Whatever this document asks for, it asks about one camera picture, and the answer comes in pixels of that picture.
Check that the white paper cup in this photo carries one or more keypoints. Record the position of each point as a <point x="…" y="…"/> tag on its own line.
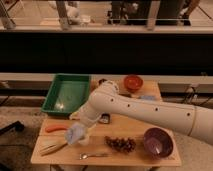
<point x="84" y="141"/>

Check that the orange carrot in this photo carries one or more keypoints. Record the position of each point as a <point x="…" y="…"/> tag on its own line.
<point x="53" y="128"/>

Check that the purple bowl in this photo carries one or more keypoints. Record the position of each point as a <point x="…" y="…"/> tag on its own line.
<point x="157" y="143"/>

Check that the red bowl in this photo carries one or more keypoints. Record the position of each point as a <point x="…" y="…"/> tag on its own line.
<point x="133" y="83"/>

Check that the grey blue towel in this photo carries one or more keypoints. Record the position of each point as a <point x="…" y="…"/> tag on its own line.
<point x="75" y="133"/>

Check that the small metal cup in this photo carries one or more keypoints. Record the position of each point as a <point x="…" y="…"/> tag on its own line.
<point x="102" y="81"/>

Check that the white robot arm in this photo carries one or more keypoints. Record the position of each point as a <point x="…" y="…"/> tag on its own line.
<point x="191" y="120"/>

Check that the bunch of dark grapes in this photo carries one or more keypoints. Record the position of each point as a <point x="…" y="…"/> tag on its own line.
<point x="120" y="144"/>

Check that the green plastic tray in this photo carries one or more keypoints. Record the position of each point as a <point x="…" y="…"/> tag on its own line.
<point x="66" y="94"/>

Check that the blue sponge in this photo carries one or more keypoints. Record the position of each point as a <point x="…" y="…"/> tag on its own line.
<point x="148" y="97"/>

